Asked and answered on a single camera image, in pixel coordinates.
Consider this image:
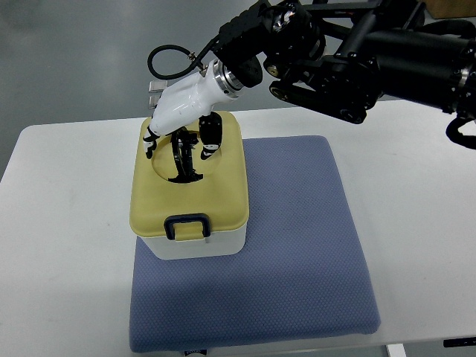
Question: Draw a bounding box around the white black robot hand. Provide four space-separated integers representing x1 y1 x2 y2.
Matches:
143 59 244 159

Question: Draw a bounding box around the yellow storage box lid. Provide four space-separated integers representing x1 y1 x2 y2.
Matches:
129 112 249 238

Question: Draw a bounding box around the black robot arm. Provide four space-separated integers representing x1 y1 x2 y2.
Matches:
189 1 475 149

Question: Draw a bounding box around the white storage box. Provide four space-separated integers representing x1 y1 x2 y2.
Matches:
141 222 247 260

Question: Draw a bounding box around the cardboard box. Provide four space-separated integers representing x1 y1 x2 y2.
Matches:
425 0 475 19

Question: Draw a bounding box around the upper metal floor plate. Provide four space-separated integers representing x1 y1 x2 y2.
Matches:
148 80 167 93

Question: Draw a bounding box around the blue quilted mat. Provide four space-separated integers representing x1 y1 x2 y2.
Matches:
129 136 380 353

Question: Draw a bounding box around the white table leg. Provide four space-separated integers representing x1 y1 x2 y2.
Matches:
386 344 407 357

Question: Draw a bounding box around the black table control panel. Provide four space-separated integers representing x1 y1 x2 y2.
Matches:
443 337 476 348

